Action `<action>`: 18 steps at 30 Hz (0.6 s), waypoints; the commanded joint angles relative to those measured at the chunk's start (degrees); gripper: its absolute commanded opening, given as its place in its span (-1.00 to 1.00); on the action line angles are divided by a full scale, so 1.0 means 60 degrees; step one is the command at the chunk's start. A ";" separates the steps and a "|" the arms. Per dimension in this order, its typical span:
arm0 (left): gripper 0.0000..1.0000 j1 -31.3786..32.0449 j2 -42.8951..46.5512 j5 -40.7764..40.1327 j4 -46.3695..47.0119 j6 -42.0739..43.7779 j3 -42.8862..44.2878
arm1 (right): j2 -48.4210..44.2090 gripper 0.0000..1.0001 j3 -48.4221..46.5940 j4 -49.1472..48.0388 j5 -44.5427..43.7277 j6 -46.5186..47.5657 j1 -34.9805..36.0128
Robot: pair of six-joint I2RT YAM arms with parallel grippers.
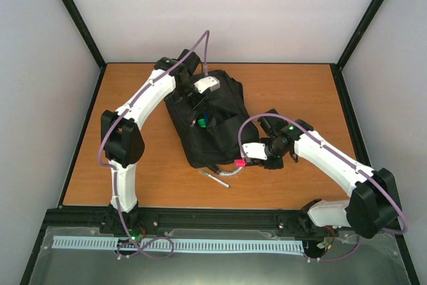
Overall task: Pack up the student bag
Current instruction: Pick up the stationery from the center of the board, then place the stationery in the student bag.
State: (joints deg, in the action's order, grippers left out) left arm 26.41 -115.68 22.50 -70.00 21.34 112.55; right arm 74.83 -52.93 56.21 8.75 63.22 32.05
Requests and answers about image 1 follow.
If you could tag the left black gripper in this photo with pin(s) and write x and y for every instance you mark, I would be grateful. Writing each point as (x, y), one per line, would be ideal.
(198, 102)

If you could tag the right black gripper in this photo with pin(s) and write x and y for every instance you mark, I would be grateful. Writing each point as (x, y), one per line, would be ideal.
(277, 164)

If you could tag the green black marker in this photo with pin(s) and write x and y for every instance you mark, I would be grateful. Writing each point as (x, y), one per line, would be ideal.
(201, 123)

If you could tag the pink black highlighter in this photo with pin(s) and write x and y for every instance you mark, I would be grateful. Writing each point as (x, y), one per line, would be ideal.
(242, 163)

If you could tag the black student bag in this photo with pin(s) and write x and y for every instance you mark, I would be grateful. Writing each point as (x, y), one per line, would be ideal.
(217, 144)

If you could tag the silver pen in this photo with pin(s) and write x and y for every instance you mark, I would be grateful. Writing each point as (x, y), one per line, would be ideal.
(221, 182)

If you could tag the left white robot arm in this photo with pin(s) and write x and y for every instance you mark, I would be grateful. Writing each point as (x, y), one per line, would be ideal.
(122, 145)

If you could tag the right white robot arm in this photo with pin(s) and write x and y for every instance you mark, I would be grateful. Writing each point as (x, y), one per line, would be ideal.
(372, 204)

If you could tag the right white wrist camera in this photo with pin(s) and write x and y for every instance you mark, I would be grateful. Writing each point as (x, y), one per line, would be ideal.
(254, 151)

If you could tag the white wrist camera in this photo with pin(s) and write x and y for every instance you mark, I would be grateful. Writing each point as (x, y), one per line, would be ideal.
(254, 151)
(207, 83)

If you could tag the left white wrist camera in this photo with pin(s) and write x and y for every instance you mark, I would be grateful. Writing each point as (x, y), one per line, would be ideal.
(207, 83)

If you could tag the light blue cable duct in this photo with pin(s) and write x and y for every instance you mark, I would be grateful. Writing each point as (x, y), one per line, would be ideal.
(184, 246)

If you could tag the left black corner post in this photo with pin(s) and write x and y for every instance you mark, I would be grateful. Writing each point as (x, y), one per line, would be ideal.
(82, 28)

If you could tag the black corner post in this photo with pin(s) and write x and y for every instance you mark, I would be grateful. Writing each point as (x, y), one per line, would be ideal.
(82, 28)
(363, 25)

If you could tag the black aluminium frame rail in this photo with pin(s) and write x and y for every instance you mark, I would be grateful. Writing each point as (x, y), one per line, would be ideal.
(155, 220)

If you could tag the right black corner post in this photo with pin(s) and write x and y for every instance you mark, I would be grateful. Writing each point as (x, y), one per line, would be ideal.
(363, 25)

